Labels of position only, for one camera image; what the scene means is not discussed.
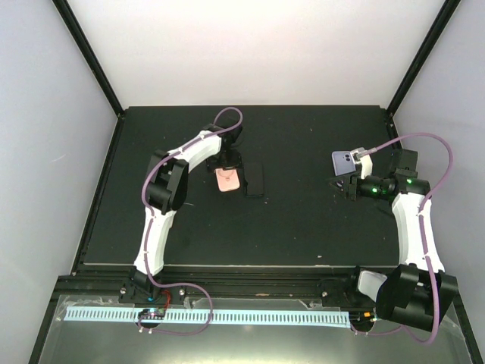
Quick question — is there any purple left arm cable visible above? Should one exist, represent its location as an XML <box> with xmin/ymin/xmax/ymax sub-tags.
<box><xmin>140</xmin><ymin>107</ymin><xmax>243</xmax><ymax>289</ymax></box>

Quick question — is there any black frame post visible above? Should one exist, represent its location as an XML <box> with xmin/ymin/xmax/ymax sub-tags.
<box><xmin>52</xmin><ymin>0</ymin><xmax>124</xmax><ymax>117</ymax></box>
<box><xmin>386</xmin><ymin>0</ymin><xmax>462</xmax><ymax>117</ymax></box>

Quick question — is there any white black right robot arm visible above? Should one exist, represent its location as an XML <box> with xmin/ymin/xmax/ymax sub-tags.
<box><xmin>329</xmin><ymin>148</ymin><xmax>458</xmax><ymax>332</ymax></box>

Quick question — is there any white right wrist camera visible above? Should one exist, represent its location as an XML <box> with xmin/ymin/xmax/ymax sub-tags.
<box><xmin>350</xmin><ymin>147</ymin><xmax>373</xmax><ymax>179</ymax></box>

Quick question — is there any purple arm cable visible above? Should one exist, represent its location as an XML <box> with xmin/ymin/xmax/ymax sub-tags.
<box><xmin>355</xmin><ymin>133</ymin><xmax>454</xmax><ymax>344</ymax></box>
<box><xmin>140</xmin><ymin>107</ymin><xmax>243</xmax><ymax>289</ymax></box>

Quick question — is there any small circuit board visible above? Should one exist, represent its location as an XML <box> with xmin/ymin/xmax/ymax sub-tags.
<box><xmin>138</xmin><ymin>308</ymin><xmax>165</xmax><ymax>320</ymax></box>

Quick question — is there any left black frame post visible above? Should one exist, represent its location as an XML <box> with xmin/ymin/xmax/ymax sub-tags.
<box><xmin>52</xmin><ymin>0</ymin><xmax>124</xmax><ymax>117</ymax></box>

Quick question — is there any light blue slotted cable duct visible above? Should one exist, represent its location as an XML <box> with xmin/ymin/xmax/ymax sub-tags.
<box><xmin>64</xmin><ymin>306</ymin><xmax>351</xmax><ymax>328</ymax></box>

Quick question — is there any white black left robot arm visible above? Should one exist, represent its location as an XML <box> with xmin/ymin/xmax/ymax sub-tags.
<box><xmin>131</xmin><ymin>122</ymin><xmax>243</xmax><ymax>303</ymax></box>

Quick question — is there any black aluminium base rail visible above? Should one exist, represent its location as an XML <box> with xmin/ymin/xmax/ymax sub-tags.
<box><xmin>117</xmin><ymin>264</ymin><xmax>399</xmax><ymax>304</ymax></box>

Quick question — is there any black phone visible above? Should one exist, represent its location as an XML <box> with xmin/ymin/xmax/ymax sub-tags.
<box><xmin>243</xmin><ymin>162</ymin><xmax>264</xmax><ymax>197</ymax></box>

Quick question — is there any pink phone case with ring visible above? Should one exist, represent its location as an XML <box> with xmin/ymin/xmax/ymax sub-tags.
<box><xmin>214</xmin><ymin>168</ymin><xmax>241</xmax><ymax>193</ymax></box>

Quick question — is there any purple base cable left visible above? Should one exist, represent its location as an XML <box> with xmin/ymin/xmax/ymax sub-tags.
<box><xmin>136</xmin><ymin>280</ymin><xmax>214</xmax><ymax>338</ymax></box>

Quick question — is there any right black frame post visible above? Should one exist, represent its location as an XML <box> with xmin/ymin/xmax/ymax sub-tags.
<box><xmin>386</xmin><ymin>0</ymin><xmax>462</xmax><ymax>117</ymax></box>

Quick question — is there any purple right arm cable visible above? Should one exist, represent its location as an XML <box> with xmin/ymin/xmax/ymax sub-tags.
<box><xmin>355</xmin><ymin>133</ymin><xmax>454</xmax><ymax>344</ymax></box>

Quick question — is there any lilac phone case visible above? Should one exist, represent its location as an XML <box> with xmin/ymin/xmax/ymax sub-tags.
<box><xmin>331</xmin><ymin>147</ymin><xmax>365</xmax><ymax>176</ymax></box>

